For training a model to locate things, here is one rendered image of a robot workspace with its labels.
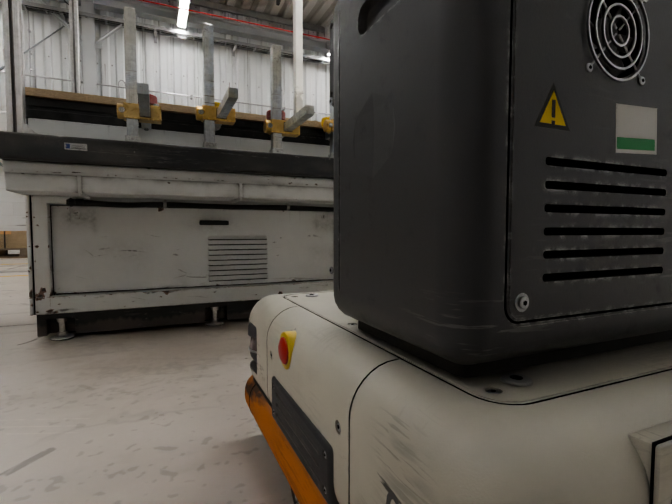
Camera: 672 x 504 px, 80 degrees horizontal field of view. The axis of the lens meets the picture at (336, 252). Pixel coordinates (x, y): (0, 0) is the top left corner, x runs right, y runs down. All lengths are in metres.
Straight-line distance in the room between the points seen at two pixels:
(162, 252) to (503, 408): 1.59
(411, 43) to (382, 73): 0.05
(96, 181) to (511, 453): 1.46
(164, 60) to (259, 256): 7.72
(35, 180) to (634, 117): 1.52
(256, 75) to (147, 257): 7.99
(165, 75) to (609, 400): 9.07
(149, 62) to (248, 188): 7.77
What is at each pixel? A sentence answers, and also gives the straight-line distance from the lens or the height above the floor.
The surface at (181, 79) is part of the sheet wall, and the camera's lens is 9.22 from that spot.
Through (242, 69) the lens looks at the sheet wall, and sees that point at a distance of 9.48.
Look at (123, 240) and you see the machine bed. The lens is 1.79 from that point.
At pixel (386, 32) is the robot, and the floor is 0.59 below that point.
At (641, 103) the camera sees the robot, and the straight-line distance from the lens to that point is 0.47.
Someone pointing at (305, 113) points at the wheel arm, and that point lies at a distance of 1.41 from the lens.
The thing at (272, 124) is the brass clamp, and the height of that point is 0.81.
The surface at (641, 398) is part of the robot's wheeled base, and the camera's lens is 0.40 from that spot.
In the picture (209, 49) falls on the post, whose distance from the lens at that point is 1.67.
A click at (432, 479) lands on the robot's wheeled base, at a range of 0.31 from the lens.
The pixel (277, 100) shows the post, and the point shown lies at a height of 0.90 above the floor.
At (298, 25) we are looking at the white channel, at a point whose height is 1.70.
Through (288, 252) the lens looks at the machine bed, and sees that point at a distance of 1.87.
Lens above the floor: 0.40
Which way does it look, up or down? 3 degrees down
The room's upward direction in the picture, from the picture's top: straight up
